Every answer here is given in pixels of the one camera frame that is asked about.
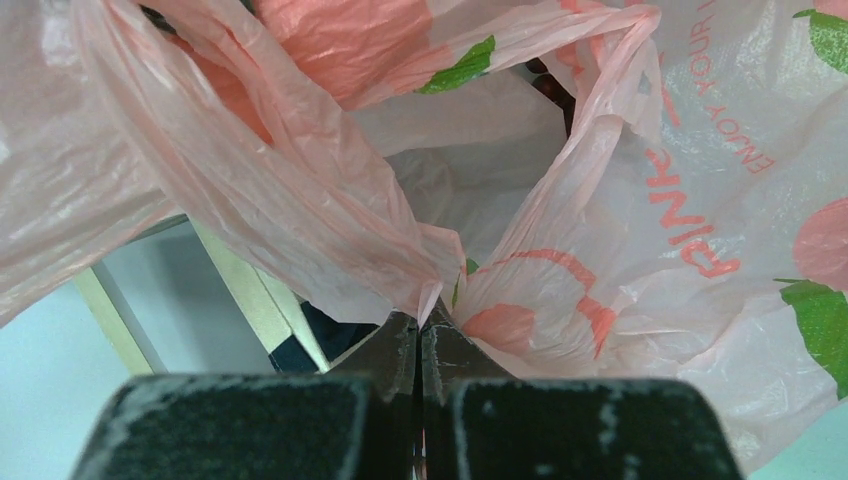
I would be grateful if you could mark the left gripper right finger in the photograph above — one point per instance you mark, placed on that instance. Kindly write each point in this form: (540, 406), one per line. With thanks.
(481, 422)

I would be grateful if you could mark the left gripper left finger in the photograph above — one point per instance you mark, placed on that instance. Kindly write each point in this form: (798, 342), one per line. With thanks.
(353, 422)

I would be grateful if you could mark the beige canvas tote bag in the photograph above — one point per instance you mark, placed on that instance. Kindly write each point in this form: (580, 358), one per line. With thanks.
(183, 302)

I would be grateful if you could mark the dark red grape bunch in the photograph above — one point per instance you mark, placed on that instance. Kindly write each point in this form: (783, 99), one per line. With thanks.
(544, 82)

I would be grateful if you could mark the pink plastic grocery bag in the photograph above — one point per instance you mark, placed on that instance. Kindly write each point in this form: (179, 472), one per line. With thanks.
(381, 156)

